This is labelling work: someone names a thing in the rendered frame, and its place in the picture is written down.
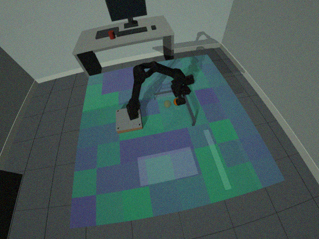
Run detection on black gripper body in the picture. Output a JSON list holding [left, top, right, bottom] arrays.
[[171, 84, 186, 106]]

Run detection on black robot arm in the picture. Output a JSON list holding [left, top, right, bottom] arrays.
[[126, 61, 194, 120]]

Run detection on clear low corner walls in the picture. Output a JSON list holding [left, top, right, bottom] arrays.
[[155, 92, 193, 125]]

